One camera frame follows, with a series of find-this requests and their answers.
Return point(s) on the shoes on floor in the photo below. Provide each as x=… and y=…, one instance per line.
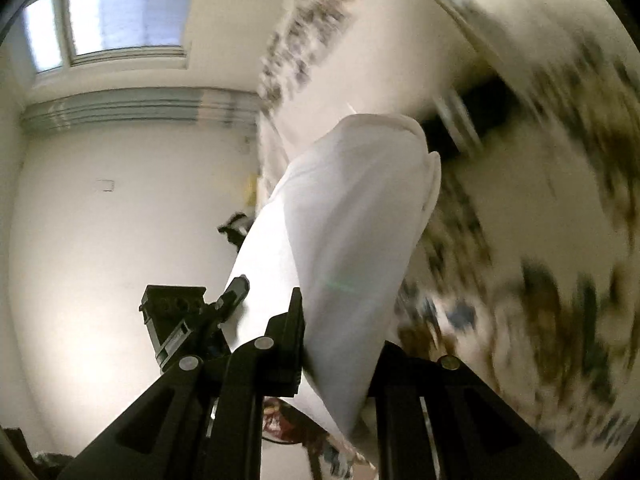
x=280, y=422

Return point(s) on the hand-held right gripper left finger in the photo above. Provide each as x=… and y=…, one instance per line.
x=286, y=355

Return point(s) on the white t-shirt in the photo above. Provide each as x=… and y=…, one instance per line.
x=340, y=220

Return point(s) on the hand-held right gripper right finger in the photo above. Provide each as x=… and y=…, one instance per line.
x=395, y=376

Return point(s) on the window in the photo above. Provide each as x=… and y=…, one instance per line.
x=125, y=10

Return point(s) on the bed with floral sheet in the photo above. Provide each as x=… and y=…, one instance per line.
x=525, y=200

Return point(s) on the white wall switch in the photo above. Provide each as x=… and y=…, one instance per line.
x=105, y=185

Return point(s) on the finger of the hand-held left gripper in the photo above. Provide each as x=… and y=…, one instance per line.
x=235, y=292

